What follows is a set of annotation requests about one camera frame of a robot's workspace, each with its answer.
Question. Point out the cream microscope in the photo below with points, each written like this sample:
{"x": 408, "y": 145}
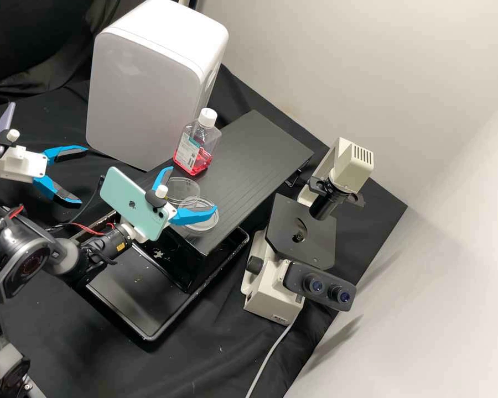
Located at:
{"x": 274, "y": 286}

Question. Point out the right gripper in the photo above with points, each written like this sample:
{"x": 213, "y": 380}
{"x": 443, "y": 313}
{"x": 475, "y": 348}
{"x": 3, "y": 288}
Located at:
{"x": 135, "y": 233}

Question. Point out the black platform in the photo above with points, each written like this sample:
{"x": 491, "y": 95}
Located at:
{"x": 253, "y": 166}

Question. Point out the wrist camera phone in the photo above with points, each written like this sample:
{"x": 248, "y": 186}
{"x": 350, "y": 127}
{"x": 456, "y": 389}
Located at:
{"x": 128, "y": 199}
{"x": 3, "y": 124}

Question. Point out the right wrist camera phone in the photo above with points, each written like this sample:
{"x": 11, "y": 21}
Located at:
{"x": 128, "y": 199}

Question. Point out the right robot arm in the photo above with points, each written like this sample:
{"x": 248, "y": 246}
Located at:
{"x": 20, "y": 257}

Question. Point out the red liquid bottle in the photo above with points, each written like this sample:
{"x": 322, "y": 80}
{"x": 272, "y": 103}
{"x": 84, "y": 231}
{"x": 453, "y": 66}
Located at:
{"x": 195, "y": 151}

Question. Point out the black tray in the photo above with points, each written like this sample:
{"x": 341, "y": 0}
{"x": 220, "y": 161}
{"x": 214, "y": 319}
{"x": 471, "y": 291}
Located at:
{"x": 120, "y": 298}

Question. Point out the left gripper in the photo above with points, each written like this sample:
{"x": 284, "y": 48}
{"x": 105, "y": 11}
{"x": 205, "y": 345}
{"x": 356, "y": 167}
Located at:
{"x": 18, "y": 163}

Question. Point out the left wrist camera phone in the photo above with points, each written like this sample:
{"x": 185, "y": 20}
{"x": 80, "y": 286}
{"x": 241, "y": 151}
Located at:
{"x": 3, "y": 124}

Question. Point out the white box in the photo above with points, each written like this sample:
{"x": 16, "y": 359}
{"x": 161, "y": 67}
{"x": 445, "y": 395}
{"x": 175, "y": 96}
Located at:
{"x": 149, "y": 83}

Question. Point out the petri dish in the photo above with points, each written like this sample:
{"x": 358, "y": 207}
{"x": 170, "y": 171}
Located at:
{"x": 182, "y": 188}
{"x": 199, "y": 230}

